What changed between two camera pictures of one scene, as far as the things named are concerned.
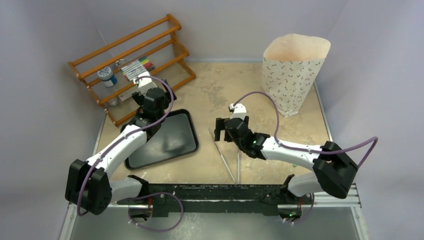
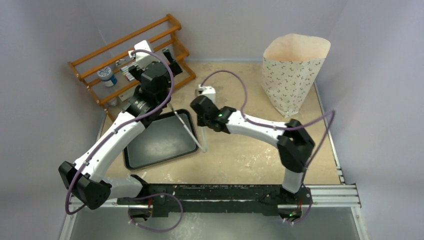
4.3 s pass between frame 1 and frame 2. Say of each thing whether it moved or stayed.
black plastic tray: stayed
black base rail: stayed
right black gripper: moved
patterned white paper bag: stayed
